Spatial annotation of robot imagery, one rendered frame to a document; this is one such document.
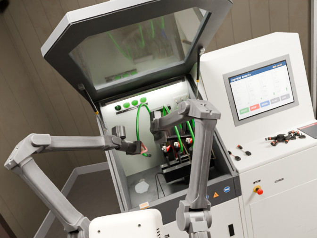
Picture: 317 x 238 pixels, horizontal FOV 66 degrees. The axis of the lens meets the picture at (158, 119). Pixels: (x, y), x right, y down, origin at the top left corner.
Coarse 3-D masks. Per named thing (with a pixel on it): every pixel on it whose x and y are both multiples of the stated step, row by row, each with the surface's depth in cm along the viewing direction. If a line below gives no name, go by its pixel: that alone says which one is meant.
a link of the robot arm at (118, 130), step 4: (112, 128) 126; (116, 128) 124; (120, 128) 126; (124, 128) 127; (112, 132) 125; (116, 132) 123; (120, 132) 125; (124, 132) 126; (124, 136) 126; (112, 140) 116; (116, 140) 118; (120, 140) 120; (120, 144) 119; (112, 148) 122
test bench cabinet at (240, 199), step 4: (240, 196) 148; (240, 200) 149; (240, 204) 151; (240, 208) 152; (240, 212) 154; (244, 216) 155; (244, 220) 156; (244, 224) 158; (244, 228) 159; (244, 232) 160; (244, 236) 162
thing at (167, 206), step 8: (224, 176) 144; (208, 184) 141; (216, 184) 141; (224, 184) 142; (232, 184) 144; (176, 192) 142; (184, 192) 140; (208, 192) 142; (232, 192) 146; (160, 200) 139; (168, 200) 137; (176, 200) 139; (208, 200) 144; (216, 200) 145; (224, 200) 147; (136, 208) 138; (144, 208) 136; (152, 208) 137; (160, 208) 138; (168, 208) 139; (176, 208) 141; (168, 216) 141
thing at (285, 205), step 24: (240, 48) 160; (264, 48) 156; (288, 48) 159; (192, 72) 166; (216, 72) 153; (216, 96) 155; (264, 120) 163; (288, 120) 166; (240, 144) 162; (264, 168) 145; (288, 168) 149; (312, 168) 153; (264, 192) 152; (288, 192) 156; (312, 192) 161; (264, 216) 159; (288, 216) 164; (312, 216) 170
